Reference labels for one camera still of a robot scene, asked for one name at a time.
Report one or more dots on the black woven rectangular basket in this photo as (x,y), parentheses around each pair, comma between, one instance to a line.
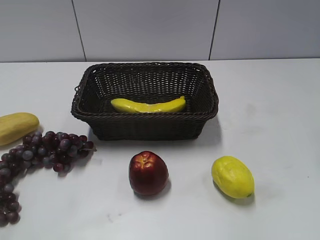
(151,83)

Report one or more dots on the yellow banana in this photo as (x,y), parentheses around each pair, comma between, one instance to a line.
(123,105)

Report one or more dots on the purple grape bunch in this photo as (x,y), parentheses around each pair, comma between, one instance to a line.
(56,151)

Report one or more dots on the yellow mango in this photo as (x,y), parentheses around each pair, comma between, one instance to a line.
(16,125)

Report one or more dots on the yellow lemon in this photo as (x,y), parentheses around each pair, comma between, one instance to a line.
(233,177)

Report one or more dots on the red apple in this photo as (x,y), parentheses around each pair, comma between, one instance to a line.
(148,173)

